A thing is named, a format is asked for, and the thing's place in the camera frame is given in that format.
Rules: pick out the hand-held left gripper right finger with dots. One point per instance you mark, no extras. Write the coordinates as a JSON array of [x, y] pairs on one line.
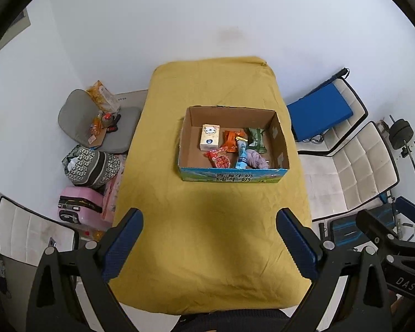
[[297, 245]]

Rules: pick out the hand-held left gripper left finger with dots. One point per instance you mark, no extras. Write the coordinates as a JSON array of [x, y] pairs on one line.
[[122, 245]]

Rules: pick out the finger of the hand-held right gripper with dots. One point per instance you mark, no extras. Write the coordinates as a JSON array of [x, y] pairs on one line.
[[371, 223], [409, 207]]

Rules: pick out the purple cloth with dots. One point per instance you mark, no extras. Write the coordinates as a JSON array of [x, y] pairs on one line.
[[257, 159]]

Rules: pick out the cardboard box with blue print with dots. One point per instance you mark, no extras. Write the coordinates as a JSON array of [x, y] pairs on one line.
[[228, 175]]

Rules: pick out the blue white tube packet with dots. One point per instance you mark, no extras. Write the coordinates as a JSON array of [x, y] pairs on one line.
[[242, 157]]

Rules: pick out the green wet wipes packet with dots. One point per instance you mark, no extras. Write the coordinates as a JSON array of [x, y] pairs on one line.
[[257, 140]]

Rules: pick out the red snack packet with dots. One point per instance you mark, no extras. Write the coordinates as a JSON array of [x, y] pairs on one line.
[[220, 160]]

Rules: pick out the orange snack packet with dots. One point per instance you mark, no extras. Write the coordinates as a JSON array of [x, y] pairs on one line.
[[231, 141]]

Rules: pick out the person's right hand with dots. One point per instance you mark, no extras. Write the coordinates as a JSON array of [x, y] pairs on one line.
[[397, 307]]

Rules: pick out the pink printed box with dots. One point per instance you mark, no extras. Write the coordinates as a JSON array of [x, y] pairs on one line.
[[110, 197]]

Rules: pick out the pink suitcase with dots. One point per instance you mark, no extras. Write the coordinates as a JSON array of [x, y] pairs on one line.
[[79, 197]]

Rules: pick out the black white patterned bag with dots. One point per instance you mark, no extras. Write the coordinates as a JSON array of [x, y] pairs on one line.
[[90, 166]]

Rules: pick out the yellow tablecloth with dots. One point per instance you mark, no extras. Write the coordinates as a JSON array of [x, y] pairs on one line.
[[211, 221]]

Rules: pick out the brown cardboard card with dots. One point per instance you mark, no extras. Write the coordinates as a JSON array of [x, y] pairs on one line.
[[95, 141]]

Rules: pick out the black red small tool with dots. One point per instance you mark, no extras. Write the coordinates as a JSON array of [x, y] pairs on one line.
[[113, 126]]

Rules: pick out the orange drink bottle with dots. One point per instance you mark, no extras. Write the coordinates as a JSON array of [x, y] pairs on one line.
[[96, 124]]

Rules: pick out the blue cushion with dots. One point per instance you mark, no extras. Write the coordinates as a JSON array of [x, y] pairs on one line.
[[318, 110]]

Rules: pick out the red-capped bottle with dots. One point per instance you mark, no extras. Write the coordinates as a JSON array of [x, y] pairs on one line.
[[107, 119]]

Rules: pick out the grey cushioned chair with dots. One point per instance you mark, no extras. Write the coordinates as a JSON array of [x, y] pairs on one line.
[[76, 110]]

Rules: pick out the clear yellow snack bag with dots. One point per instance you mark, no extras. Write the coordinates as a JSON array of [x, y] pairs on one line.
[[102, 95]]

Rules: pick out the white padded chair black frame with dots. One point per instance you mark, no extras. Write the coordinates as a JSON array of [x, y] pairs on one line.
[[359, 166], [352, 90], [20, 224]]

